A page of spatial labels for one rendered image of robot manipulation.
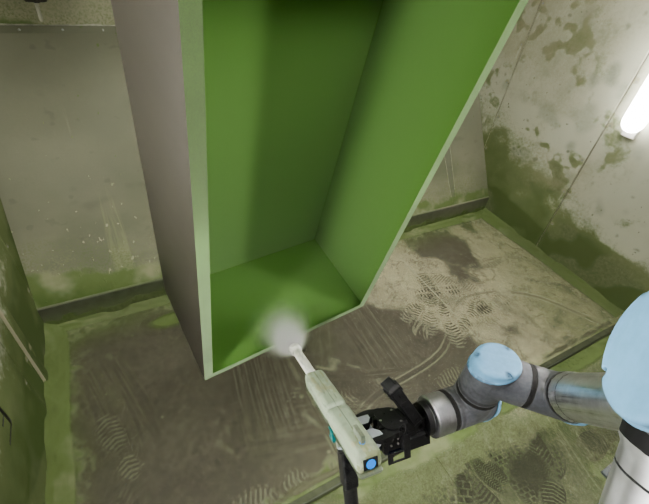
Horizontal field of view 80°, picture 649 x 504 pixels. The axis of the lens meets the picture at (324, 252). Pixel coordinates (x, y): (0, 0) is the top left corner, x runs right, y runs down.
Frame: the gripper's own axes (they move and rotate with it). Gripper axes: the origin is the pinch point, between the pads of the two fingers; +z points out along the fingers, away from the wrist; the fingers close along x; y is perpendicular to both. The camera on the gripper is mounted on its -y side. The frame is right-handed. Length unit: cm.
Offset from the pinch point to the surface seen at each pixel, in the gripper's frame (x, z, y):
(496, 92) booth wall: 147, -178, -89
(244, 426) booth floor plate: 70, 13, 41
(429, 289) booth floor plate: 110, -98, 19
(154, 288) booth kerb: 131, 41, -2
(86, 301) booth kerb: 126, 68, -3
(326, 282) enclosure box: 69, -24, -10
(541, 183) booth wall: 117, -185, -30
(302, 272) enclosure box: 73, -16, -14
